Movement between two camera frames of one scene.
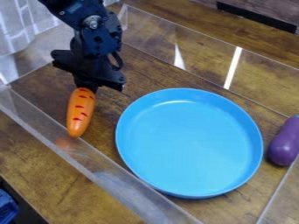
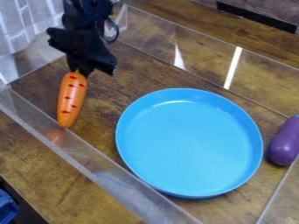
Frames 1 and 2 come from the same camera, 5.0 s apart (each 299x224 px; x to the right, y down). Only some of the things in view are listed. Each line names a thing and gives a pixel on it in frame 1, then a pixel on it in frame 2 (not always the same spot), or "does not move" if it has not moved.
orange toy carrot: x=79 y=110 to x=71 y=98
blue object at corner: x=10 y=209 does not move
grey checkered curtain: x=25 y=19 does not move
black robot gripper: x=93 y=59 to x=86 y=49
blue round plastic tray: x=192 y=141 does not move
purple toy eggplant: x=285 y=146 does not move
